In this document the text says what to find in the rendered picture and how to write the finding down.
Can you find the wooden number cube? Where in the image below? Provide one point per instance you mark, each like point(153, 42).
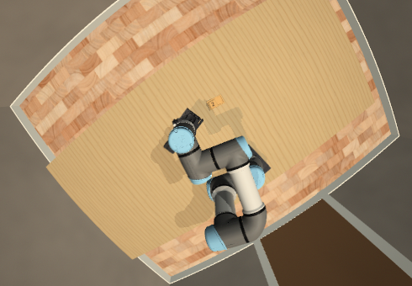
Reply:
point(212, 104)

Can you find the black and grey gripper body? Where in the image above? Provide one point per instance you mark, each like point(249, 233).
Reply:
point(192, 117)

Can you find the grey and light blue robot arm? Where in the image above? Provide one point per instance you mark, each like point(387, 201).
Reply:
point(233, 155)

